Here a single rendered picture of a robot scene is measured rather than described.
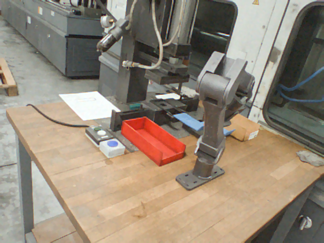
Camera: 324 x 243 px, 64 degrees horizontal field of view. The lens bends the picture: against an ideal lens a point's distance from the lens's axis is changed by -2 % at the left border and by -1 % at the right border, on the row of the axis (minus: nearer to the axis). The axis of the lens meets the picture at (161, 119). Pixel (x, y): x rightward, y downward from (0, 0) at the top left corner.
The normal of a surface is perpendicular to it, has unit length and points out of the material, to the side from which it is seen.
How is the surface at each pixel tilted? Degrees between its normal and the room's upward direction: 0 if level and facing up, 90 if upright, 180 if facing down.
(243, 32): 90
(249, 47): 90
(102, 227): 0
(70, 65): 90
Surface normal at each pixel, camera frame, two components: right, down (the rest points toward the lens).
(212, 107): -0.57, 0.66
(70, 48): 0.60, 0.44
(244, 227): 0.18, -0.89
